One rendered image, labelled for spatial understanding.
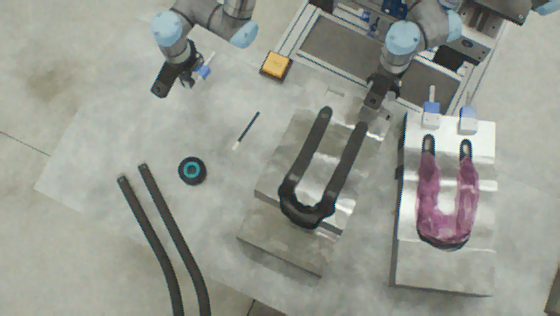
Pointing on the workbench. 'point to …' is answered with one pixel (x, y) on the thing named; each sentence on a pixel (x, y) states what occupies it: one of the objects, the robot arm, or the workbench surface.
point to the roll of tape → (189, 170)
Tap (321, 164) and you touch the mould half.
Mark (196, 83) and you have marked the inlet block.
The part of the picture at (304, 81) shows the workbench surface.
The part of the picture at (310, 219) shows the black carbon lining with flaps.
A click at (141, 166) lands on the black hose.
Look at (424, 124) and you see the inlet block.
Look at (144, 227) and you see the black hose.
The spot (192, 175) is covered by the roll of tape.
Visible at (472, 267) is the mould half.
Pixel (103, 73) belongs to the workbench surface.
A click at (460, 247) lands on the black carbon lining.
